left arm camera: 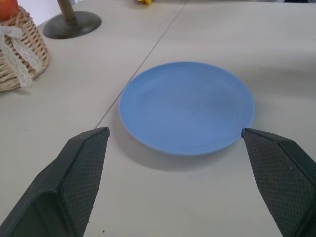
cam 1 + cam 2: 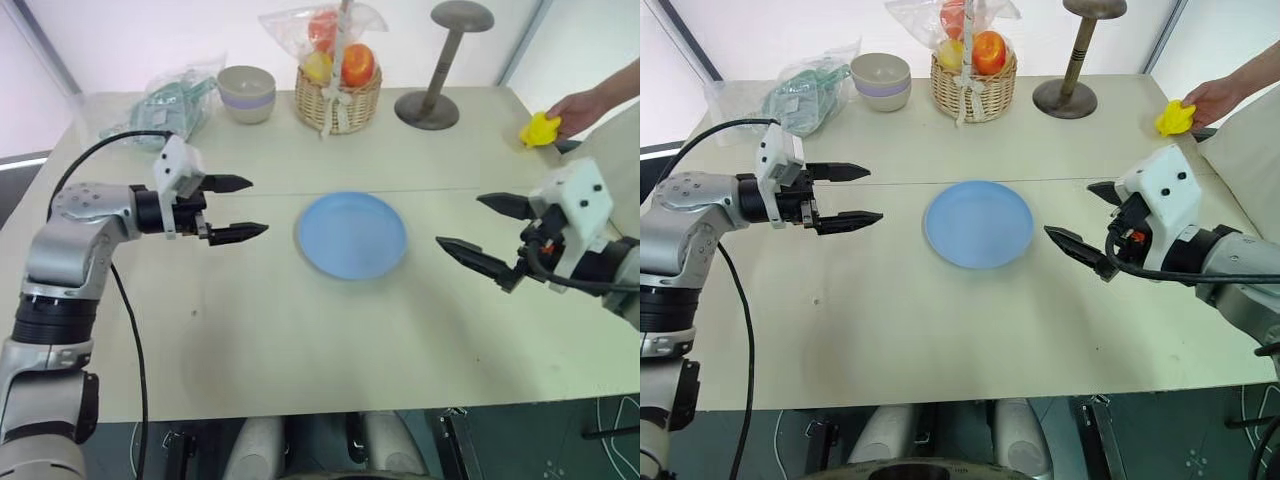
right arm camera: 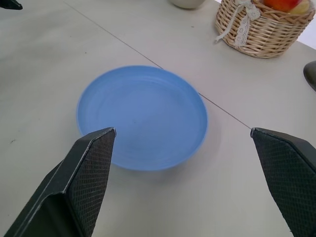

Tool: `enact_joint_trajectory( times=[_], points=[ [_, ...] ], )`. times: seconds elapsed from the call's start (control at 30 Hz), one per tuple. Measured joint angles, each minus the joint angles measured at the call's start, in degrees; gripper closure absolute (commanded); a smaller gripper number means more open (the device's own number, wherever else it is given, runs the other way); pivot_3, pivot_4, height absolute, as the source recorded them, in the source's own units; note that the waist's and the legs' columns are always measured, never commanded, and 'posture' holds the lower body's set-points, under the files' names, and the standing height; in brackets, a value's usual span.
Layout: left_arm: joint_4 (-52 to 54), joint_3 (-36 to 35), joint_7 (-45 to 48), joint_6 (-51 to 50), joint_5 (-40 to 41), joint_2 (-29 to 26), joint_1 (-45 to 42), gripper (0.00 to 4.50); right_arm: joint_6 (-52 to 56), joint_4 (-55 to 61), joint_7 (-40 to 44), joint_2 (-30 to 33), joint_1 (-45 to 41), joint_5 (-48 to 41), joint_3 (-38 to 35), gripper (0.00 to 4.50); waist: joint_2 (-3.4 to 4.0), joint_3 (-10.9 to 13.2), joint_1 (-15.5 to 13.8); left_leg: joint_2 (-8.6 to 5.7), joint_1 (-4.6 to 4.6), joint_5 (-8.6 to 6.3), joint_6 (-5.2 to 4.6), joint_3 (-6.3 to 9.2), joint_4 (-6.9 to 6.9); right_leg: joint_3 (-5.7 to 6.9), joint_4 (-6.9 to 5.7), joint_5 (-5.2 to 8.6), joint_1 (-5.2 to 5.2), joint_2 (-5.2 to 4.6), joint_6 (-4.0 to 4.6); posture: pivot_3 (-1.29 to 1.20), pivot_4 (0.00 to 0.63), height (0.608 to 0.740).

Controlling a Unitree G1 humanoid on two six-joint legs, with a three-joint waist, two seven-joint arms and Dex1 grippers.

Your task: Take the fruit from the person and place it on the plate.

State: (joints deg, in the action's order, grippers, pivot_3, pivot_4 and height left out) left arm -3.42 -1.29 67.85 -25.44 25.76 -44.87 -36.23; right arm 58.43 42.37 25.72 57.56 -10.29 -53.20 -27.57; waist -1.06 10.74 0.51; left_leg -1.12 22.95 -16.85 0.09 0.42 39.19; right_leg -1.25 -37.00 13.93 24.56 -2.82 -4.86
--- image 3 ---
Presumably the blue round plate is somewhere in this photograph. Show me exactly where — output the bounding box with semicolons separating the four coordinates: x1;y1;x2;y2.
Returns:
77;65;209;171

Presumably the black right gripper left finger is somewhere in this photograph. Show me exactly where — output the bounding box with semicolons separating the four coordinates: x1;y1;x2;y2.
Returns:
0;127;117;237

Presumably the woven wicker basket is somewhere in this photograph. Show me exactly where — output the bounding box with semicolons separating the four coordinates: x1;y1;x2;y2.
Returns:
214;0;316;59

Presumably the yellow fruit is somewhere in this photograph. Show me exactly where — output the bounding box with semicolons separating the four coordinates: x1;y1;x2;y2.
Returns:
288;0;311;14

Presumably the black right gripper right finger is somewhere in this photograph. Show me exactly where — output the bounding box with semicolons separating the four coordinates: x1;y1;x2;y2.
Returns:
250;127;316;237

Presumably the black pointed object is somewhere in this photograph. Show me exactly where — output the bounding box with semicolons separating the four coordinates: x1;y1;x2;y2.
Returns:
0;0;23;11

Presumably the dark grey rounded object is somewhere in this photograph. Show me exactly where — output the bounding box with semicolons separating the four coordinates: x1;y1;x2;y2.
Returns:
303;60;316;92

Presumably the white round bowl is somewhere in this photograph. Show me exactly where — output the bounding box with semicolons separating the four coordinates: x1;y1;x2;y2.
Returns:
168;0;203;9

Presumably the white lace ribbon bow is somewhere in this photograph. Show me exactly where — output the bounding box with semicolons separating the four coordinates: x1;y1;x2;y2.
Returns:
213;0;260;49

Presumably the red yellow apple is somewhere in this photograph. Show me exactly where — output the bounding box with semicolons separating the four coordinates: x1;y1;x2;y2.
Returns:
262;0;305;12

